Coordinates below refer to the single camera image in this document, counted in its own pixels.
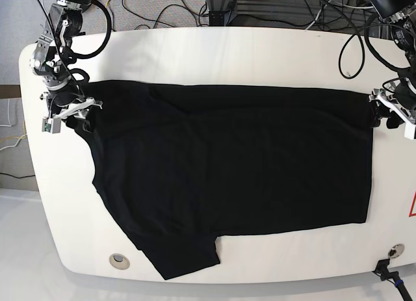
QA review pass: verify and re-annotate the black T-shirt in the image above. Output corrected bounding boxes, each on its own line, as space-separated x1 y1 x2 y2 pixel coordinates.
66 79 374 281

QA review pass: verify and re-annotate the table grommet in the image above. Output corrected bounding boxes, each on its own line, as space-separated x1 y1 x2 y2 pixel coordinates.
388 244 405 259
109 254 130 270

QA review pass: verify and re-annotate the white cable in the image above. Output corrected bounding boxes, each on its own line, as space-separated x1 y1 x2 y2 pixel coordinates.
304 0 381 31

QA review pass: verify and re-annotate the left table grommet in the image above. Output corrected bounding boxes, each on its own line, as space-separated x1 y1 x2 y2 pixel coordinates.
109 254 130 270

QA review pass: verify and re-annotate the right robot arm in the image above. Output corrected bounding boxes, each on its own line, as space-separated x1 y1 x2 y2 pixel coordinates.
30 0 112 133

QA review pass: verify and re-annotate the red warning sticker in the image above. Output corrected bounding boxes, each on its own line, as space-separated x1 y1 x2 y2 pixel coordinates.
409 193 416 217

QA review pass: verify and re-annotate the black clamp with cable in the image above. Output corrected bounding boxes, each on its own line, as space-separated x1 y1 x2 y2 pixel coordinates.
373 259 413 301

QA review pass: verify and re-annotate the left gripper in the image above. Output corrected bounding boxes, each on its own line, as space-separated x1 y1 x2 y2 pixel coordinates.
369 81 415 129

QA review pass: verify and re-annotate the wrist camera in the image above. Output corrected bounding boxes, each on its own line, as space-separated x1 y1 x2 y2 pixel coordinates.
42 117 62 134
404 123 416 140

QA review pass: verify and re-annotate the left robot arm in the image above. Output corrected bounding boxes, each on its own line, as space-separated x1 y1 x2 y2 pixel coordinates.
81 14 415 131

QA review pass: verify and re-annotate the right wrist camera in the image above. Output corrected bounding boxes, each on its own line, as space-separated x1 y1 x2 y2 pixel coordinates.
42 117 62 134

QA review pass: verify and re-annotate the right table grommet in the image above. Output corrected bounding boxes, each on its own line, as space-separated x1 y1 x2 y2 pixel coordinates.
388 244 405 259

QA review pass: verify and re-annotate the aluminium frame post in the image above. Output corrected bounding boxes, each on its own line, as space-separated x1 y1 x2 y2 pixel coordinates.
205 0 237 27

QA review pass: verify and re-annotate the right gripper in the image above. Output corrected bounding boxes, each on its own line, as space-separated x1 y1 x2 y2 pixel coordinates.
40 92 103 132

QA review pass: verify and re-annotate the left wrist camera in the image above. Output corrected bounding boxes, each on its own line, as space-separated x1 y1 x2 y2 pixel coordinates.
404 123 416 140

